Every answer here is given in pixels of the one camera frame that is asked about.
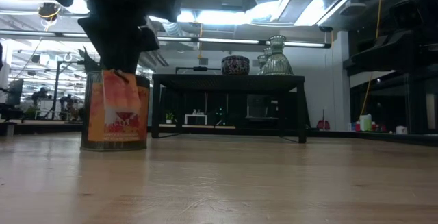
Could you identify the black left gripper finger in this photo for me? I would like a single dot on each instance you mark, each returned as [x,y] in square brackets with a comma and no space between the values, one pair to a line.
[114,46]
[150,39]

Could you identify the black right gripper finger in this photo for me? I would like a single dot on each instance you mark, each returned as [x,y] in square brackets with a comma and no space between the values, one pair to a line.
[383,58]

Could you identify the orange candle tin silver lid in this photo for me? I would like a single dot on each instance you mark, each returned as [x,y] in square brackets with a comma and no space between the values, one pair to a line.
[114,114]

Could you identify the dark floral candle tin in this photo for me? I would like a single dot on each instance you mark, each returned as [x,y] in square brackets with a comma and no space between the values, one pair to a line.
[235,65]

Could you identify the green glass candlestick holder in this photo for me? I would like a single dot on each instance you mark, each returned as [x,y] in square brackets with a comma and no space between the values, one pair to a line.
[260,64]
[278,63]
[267,54]

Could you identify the round ceiling fixture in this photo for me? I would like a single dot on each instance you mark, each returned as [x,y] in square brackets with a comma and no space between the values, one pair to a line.
[49,11]

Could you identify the black tall equipment stand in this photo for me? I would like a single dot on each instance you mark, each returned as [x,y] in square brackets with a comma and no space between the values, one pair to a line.
[57,87]

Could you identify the person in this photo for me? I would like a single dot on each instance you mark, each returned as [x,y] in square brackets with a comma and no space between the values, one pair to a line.
[66,102]
[40,95]

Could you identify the white cup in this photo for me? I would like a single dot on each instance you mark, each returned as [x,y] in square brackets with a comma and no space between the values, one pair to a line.
[401,130]

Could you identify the long ceiling strip light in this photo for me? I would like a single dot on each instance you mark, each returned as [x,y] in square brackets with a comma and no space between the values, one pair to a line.
[226,40]

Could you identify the small potted plant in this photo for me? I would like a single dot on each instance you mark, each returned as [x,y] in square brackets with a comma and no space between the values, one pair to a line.
[169,117]

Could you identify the black mesh metal shelf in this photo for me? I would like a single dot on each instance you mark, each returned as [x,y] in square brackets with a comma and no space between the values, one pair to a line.
[226,81]

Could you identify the small white table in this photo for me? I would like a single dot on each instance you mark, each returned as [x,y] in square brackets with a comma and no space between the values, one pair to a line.
[195,116]

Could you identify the red dustpan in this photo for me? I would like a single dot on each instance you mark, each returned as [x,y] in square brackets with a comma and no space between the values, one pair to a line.
[323,125]

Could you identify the dark computer monitor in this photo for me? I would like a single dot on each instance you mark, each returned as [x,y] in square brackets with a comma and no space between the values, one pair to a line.
[15,92]

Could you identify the black aluminium table frame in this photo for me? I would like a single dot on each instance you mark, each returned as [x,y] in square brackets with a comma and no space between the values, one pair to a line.
[376,137]

